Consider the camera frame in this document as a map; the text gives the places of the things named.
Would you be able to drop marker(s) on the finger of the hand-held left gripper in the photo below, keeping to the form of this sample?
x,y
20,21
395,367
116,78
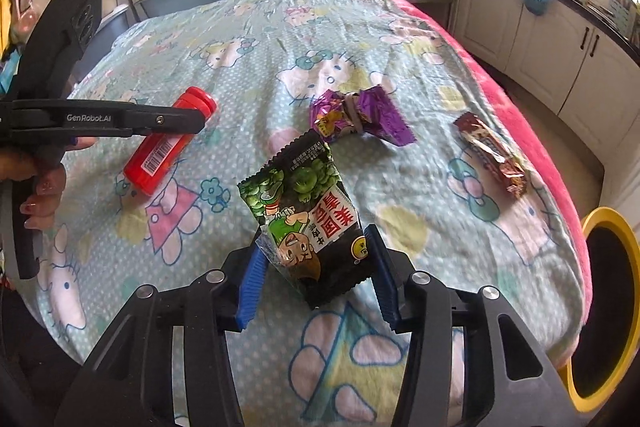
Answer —
x,y
125,119

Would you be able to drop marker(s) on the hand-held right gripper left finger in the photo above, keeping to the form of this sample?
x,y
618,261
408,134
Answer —
x,y
250,292

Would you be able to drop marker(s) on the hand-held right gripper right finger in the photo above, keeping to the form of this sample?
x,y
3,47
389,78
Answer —
x,y
382,277

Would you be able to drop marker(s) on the red plastic bottle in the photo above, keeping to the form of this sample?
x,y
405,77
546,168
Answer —
x,y
155,157

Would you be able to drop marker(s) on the green snack packet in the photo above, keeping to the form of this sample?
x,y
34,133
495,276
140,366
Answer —
x,y
300,192

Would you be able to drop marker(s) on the yellow trash bin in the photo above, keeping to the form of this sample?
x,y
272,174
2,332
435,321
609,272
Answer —
x,y
595,219

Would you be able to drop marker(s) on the person's left hand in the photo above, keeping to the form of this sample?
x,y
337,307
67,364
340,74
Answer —
x,y
50,187

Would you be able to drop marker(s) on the purple snack wrapper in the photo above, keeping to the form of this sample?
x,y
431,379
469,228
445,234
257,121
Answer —
x,y
380,117

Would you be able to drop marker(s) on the brown snack wrapper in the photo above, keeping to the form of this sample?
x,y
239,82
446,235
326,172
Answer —
x,y
487,147

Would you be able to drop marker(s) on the printed cartoon blanket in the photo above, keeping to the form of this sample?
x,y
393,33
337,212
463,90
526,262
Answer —
x,y
350,32

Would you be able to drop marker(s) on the white kitchen cabinets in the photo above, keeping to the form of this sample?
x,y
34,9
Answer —
x,y
540,47

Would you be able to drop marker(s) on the blue utensil rack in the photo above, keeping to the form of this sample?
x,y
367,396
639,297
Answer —
x,y
621,9

